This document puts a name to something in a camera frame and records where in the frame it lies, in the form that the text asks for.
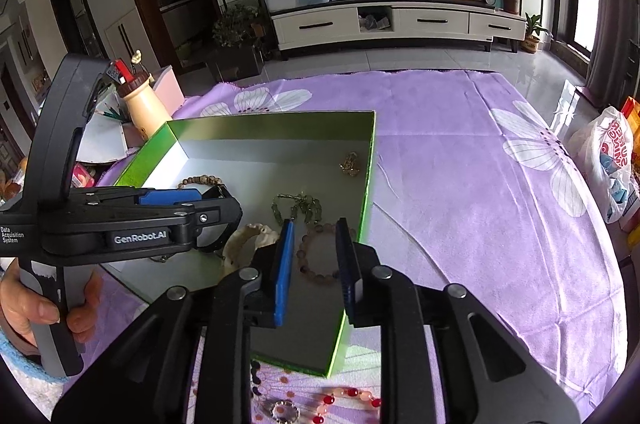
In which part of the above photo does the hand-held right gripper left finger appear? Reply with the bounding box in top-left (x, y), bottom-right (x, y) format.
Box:
top-left (50, 218), bottom-right (296, 424)

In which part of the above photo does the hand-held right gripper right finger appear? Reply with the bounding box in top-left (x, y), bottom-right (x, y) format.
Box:
top-left (334, 218), bottom-right (581, 424)

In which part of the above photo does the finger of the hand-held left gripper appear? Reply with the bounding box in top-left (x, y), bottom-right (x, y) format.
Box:
top-left (42, 200), bottom-right (244, 265)
top-left (75, 186), bottom-right (236, 211)

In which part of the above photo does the black strap bracelet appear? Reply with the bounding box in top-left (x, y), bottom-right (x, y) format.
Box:
top-left (192, 185), bottom-right (238, 257)

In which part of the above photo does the brown wooden bead bracelet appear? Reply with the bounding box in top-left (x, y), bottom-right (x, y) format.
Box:
top-left (176, 175), bottom-right (223, 199)

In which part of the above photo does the cream chunky bracelet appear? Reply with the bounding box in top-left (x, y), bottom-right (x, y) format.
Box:
top-left (222, 224), bottom-right (281, 277)

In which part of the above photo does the pale pink bead bracelet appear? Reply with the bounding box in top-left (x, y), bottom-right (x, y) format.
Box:
top-left (296, 224), bottom-right (358, 287)

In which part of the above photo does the green bead necklace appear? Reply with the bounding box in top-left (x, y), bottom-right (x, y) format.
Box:
top-left (271, 192), bottom-right (323, 225)

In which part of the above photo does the green cardboard box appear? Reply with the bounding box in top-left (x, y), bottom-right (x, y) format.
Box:
top-left (114, 110), bottom-right (377, 377)

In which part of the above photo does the gold pendant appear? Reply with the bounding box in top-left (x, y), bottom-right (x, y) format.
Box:
top-left (340, 152), bottom-right (362, 177)

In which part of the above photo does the person's left hand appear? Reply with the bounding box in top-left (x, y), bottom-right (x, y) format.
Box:
top-left (0, 271), bottom-right (103, 350)

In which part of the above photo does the white paper sheet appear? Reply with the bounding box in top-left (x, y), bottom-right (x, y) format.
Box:
top-left (75, 119), bottom-right (132, 165)

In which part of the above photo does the pen holder with pens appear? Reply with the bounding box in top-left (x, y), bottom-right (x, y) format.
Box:
top-left (95, 94), bottom-right (131, 122)

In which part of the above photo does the yellow bear bottle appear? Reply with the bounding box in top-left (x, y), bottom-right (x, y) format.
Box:
top-left (117, 71), bottom-right (168, 142)

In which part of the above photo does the pink box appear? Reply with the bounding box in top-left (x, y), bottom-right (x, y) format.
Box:
top-left (150, 66), bottom-right (185, 112)

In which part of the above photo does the purple floral cloth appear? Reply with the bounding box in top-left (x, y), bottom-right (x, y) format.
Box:
top-left (0, 70), bottom-right (626, 424)

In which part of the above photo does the bushy dark plant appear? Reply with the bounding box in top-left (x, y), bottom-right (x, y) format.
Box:
top-left (207, 4), bottom-right (266, 82)

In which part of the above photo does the white tv cabinet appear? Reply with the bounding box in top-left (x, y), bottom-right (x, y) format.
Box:
top-left (270, 0), bottom-right (528, 62)

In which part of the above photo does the white red-print plastic bag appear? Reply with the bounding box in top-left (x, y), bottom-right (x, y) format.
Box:
top-left (570, 106), bottom-right (636, 225)

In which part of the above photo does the small potted plant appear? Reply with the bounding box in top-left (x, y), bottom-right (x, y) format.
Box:
top-left (520, 14), bottom-right (551, 53)

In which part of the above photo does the orange paper bag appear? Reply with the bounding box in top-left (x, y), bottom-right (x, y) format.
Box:
top-left (620, 96), bottom-right (640, 129)

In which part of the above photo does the red and pink bead bracelet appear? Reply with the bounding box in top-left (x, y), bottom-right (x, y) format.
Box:
top-left (305, 386), bottom-right (383, 424)

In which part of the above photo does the small rhinestone ring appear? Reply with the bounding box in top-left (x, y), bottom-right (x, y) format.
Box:
top-left (271, 401), bottom-right (301, 422)

